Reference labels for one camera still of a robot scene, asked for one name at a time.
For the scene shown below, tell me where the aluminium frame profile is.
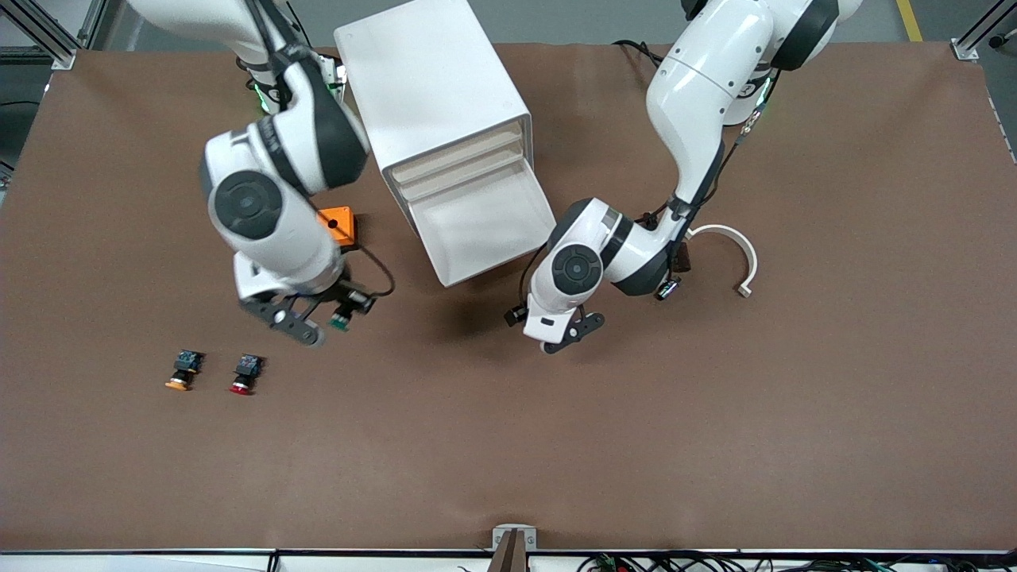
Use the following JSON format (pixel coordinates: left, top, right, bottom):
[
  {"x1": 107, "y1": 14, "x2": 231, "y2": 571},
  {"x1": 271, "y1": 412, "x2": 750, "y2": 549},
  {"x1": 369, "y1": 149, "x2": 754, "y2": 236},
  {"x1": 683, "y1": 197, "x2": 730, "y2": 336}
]
[
  {"x1": 0, "y1": 0, "x2": 108, "y2": 71},
  {"x1": 949, "y1": 0, "x2": 1017, "y2": 63}
]

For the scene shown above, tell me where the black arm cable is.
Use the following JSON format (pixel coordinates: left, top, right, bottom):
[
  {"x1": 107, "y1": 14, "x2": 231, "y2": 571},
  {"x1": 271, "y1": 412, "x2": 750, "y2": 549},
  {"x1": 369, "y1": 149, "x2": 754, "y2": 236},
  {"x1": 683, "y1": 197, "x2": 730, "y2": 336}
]
[
  {"x1": 520, "y1": 245, "x2": 549, "y2": 311},
  {"x1": 350, "y1": 242, "x2": 396, "y2": 299}
]

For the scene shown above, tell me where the orange box with hole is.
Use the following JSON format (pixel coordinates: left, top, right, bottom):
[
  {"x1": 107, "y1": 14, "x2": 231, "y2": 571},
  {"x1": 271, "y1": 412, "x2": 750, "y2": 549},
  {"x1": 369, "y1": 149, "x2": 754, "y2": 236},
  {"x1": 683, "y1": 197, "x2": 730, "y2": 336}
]
[{"x1": 318, "y1": 205, "x2": 359, "y2": 253}]

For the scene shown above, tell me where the red push button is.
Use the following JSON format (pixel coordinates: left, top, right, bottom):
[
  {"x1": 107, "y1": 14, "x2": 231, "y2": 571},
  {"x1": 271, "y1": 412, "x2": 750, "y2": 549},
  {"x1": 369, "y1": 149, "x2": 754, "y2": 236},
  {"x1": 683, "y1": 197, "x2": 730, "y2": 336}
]
[{"x1": 229, "y1": 354, "x2": 265, "y2": 396}]

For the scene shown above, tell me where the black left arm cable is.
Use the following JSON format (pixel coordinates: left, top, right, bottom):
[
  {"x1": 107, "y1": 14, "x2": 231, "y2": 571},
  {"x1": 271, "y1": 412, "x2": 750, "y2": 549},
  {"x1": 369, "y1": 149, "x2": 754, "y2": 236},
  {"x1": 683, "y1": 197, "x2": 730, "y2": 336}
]
[{"x1": 520, "y1": 245, "x2": 549, "y2": 311}]

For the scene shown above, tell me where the black cable bundle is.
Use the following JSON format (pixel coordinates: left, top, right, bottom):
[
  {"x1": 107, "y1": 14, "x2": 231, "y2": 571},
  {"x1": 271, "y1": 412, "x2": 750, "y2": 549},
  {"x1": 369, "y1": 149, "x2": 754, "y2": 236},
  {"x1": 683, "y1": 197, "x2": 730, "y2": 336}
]
[{"x1": 576, "y1": 551, "x2": 1017, "y2": 572}]

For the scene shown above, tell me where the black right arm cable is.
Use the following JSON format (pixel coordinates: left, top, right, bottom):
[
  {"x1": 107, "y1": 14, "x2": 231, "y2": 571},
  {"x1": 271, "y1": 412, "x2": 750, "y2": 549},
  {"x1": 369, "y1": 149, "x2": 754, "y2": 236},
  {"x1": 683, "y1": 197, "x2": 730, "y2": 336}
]
[{"x1": 350, "y1": 242, "x2": 396, "y2": 299}]

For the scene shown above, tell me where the black base cable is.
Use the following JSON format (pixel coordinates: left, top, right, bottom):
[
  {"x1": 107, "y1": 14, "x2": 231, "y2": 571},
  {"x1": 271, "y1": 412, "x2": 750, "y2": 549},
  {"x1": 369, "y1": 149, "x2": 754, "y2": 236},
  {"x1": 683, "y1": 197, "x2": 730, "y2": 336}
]
[{"x1": 613, "y1": 38, "x2": 667, "y2": 71}]

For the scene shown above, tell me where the grey metal mount bracket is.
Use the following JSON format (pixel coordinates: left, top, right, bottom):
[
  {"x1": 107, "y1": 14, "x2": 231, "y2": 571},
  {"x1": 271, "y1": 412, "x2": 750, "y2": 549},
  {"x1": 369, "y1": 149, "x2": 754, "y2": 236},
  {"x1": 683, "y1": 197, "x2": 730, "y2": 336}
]
[{"x1": 492, "y1": 524, "x2": 538, "y2": 551}]

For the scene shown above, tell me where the yellow push button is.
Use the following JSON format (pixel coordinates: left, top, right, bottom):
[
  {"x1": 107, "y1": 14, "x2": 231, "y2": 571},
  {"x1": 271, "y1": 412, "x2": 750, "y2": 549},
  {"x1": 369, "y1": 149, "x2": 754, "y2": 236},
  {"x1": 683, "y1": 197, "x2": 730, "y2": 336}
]
[{"x1": 164, "y1": 350, "x2": 204, "y2": 392}]

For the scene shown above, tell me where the white curved bracket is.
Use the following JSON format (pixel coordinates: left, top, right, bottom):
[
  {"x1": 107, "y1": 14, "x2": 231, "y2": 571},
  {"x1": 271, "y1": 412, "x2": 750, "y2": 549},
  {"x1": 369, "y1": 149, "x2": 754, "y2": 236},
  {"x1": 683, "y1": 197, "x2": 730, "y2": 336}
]
[{"x1": 685, "y1": 224, "x2": 759, "y2": 299}]

